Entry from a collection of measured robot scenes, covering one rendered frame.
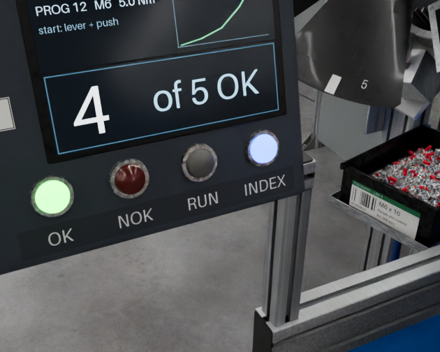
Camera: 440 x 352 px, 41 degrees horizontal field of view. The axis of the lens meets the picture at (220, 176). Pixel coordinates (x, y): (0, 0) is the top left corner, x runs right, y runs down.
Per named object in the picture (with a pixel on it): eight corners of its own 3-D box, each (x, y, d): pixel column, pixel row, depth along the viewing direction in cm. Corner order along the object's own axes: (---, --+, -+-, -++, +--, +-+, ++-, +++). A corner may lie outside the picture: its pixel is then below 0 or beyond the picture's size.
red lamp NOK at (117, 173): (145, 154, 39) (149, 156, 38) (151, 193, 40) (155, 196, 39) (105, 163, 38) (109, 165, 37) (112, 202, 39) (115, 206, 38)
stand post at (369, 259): (357, 343, 175) (412, 43, 128) (377, 364, 168) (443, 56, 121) (345, 348, 173) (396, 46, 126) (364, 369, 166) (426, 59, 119)
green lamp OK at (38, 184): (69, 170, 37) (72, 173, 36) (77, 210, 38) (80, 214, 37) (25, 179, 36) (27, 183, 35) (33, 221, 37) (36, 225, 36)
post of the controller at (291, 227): (284, 302, 66) (298, 145, 56) (299, 319, 63) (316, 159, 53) (260, 309, 65) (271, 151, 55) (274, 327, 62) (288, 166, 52)
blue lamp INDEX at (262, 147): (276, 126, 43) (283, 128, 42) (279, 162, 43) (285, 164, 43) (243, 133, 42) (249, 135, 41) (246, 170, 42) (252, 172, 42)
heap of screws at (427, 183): (415, 163, 103) (420, 138, 100) (492, 197, 93) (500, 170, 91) (345, 201, 92) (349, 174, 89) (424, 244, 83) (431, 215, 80)
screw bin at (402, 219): (414, 158, 105) (421, 123, 101) (505, 198, 94) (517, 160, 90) (334, 202, 92) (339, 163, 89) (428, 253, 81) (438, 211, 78)
